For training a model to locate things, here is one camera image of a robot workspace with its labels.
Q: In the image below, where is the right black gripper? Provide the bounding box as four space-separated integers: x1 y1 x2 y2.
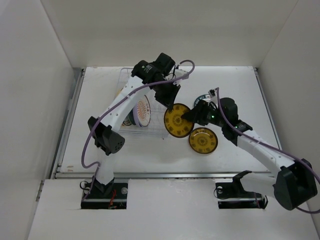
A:
181 99 227 128

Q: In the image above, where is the yellow patterned plate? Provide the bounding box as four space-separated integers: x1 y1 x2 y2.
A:
163 103 195 138
188 127 219 155

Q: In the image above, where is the green rim white plate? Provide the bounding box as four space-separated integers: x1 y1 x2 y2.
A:
193 94 211 107

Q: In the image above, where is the orange sunburst white plate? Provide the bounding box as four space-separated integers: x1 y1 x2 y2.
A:
134 95 151 128

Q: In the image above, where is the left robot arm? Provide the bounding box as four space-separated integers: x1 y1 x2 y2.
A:
81 53 191 163

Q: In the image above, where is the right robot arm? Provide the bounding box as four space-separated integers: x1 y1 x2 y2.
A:
181 97 319 211

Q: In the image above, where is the white wire dish rack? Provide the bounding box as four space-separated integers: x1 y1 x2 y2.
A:
115 67 174 140

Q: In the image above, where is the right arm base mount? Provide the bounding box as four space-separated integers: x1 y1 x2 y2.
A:
213 182 269 210

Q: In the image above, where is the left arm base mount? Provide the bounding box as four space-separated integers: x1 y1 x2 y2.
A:
79 180 129 210

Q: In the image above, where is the aluminium table edge rail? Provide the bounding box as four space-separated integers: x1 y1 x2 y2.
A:
55 66 278 178

